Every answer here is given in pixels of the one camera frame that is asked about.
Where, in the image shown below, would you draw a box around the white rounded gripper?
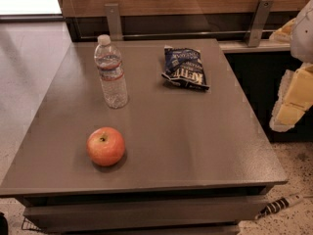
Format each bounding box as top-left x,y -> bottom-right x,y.
269,0 -> 313,132

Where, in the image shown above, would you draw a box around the red yellow apple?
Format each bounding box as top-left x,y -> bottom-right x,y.
86,127 -> 125,166

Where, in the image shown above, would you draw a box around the blue kettle chips bag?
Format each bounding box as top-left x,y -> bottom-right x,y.
161,45 -> 209,91

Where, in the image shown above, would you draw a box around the clear plastic water bottle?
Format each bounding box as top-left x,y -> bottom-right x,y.
94,34 -> 128,109

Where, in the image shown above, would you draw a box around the grey table drawer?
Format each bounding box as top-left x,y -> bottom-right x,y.
24,196 -> 267,233

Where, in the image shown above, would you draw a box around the right metal wall bracket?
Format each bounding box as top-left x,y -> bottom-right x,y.
245,0 -> 274,48

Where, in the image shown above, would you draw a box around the metal wall bracket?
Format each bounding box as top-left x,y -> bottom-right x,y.
245,0 -> 274,48
105,3 -> 123,41

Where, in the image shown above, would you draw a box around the black white striped cable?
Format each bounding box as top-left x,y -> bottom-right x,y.
254,193 -> 313,220

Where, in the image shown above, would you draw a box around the left metal wall bracket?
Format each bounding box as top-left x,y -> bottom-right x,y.
105,3 -> 123,41

